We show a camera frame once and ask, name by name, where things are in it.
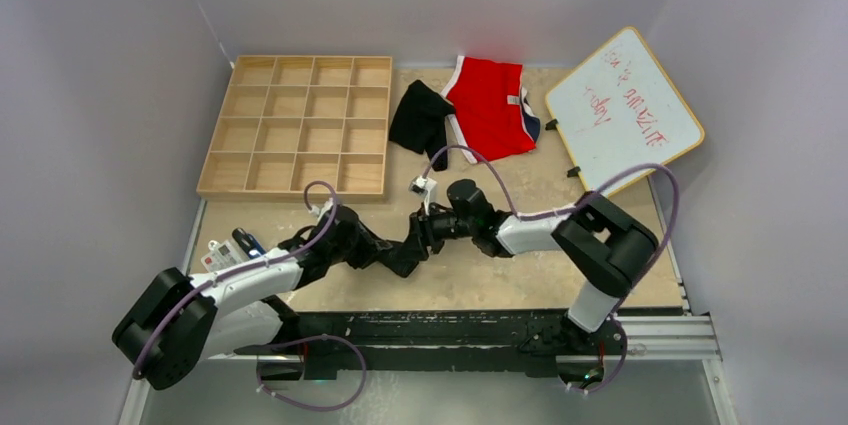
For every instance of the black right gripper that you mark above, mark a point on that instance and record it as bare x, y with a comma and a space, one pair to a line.
421, 224

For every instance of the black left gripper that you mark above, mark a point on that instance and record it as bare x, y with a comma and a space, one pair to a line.
358, 260

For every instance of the black striped underwear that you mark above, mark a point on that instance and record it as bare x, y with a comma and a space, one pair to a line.
408, 254

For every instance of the plain black underwear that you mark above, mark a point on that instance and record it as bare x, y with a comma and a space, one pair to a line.
418, 124

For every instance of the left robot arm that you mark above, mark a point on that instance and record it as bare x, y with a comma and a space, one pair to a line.
181, 320

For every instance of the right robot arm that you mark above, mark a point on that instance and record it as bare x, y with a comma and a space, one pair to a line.
608, 246

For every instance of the red white blue underwear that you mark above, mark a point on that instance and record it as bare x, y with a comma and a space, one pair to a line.
492, 116

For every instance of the plastic packaged card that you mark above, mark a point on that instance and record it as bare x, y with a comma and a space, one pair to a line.
222, 255

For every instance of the wooden compartment tray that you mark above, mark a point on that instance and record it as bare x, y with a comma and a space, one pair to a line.
289, 120

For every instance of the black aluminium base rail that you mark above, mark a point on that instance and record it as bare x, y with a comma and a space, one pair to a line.
537, 343

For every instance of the white board with wooden frame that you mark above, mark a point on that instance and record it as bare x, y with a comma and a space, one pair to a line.
619, 109

